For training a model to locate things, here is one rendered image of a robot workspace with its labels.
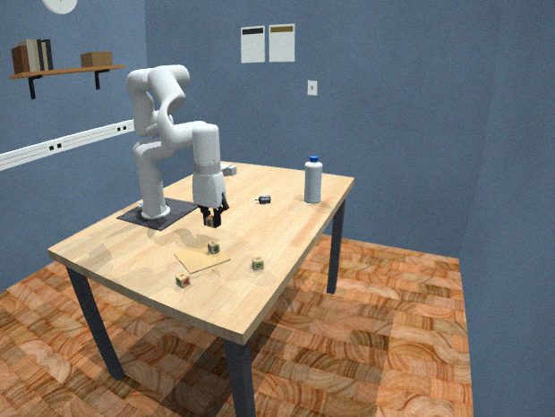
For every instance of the small cream letter block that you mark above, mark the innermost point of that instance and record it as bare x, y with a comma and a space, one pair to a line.
182, 279
258, 262
213, 247

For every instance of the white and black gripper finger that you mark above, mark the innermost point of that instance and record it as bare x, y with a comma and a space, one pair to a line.
218, 212
205, 212

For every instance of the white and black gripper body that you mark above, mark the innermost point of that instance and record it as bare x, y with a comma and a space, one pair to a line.
207, 189

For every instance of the small wooden letter block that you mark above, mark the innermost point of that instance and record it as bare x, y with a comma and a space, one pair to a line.
209, 221

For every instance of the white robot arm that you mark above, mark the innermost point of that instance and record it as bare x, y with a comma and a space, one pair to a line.
202, 137

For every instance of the white bottle with blue cap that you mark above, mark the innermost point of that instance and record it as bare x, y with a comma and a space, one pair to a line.
312, 180

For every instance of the tan square mat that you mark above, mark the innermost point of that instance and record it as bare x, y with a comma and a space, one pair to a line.
198, 258

